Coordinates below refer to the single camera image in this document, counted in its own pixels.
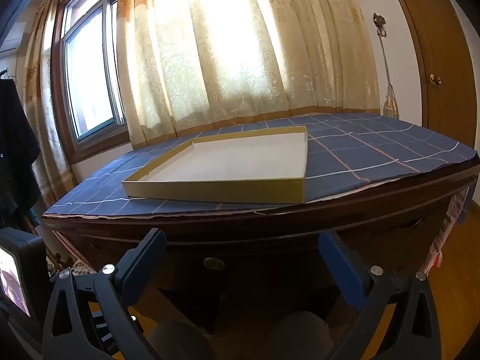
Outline pink striped cloth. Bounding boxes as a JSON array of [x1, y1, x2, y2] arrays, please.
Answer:
[[422, 191, 467, 271]]

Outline person's right leg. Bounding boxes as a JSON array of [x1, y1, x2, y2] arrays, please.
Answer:
[[273, 309, 334, 360]]

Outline curtain tieback tassel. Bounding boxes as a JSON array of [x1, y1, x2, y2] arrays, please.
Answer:
[[380, 37, 400, 119]]

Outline dark wooden dresser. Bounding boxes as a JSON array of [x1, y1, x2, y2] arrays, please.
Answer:
[[42, 159, 480, 338]]

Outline narrow beige side curtain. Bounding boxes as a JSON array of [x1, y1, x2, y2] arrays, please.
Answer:
[[22, 0, 76, 199]]

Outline beige patterned curtain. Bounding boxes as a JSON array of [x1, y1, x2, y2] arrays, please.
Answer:
[[116, 0, 381, 151]]

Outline blue plaid cloth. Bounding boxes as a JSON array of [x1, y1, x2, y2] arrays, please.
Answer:
[[42, 112, 479, 220]]

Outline small wooden drawer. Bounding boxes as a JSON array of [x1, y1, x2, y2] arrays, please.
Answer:
[[337, 210, 451, 271], [56, 230, 147, 271]]

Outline person's left leg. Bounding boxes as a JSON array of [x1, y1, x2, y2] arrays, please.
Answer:
[[148, 319, 212, 360]]

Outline window with brown frame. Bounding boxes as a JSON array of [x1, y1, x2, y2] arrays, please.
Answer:
[[50, 0, 130, 164]]

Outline shallow cardboard box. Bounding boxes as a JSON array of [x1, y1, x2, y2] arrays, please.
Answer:
[[122, 125, 309, 204]]

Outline wooden door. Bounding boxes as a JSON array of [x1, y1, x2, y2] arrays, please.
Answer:
[[382, 0, 480, 139]]

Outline person's leg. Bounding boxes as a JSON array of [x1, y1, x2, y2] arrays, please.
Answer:
[[273, 309, 334, 360], [148, 319, 212, 360]]

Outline brass curtain hook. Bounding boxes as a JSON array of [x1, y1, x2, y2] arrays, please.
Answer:
[[372, 12, 389, 40]]

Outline dark hanging jacket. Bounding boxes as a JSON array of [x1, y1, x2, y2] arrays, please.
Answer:
[[0, 69, 42, 229]]

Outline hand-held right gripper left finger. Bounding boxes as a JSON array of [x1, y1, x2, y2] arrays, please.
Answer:
[[42, 228, 167, 360]]

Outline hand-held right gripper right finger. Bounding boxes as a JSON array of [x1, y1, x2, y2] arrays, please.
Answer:
[[318, 229, 440, 360]]

